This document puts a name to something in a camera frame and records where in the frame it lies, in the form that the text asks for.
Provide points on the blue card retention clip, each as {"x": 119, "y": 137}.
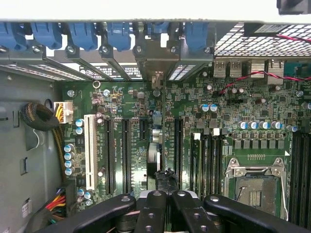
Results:
{"x": 9, "y": 36}
{"x": 196, "y": 36}
{"x": 46, "y": 35}
{"x": 82, "y": 36}
{"x": 119, "y": 36}
{"x": 159, "y": 27}

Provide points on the long PCIe expansion slot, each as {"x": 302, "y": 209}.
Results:
{"x": 109, "y": 157}
{"x": 126, "y": 157}
{"x": 179, "y": 145}

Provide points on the perforated metal slot cover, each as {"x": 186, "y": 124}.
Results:
{"x": 24, "y": 71}
{"x": 58, "y": 71}
{"x": 181, "y": 72}

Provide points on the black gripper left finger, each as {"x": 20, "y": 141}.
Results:
{"x": 153, "y": 213}

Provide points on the black power connector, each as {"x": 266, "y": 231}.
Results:
{"x": 70, "y": 194}

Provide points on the short PCIe expansion slot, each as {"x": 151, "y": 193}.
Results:
{"x": 143, "y": 131}

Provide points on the black case fan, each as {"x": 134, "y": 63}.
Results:
{"x": 267, "y": 29}

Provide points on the metal USB port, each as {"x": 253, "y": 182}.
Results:
{"x": 234, "y": 69}
{"x": 219, "y": 69}

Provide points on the white power connector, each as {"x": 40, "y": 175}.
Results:
{"x": 66, "y": 111}

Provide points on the green motherboard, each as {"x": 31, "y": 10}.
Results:
{"x": 243, "y": 109}

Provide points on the black RAM slot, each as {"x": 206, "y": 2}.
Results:
{"x": 206, "y": 165}
{"x": 303, "y": 170}
{"x": 213, "y": 165}
{"x": 294, "y": 170}
{"x": 219, "y": 165}

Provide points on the CPU socket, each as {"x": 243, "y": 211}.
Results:
{"x": 257, "y": 194}

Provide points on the metal locking lever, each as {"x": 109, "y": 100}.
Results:
{"x": 283, "y": 196}

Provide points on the dark grey PC case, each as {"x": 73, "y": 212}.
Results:
{"x": 243, "y": 46}

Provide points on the metal rear port block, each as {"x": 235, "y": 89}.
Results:
{"x": 258, "y": 69}
{"x": 275, "y": 72}

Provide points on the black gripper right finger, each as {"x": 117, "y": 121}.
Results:
{"x": 184, "y": 213}

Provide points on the white PCI expansion slot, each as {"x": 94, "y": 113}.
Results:
{"x": 90, "y": 150}

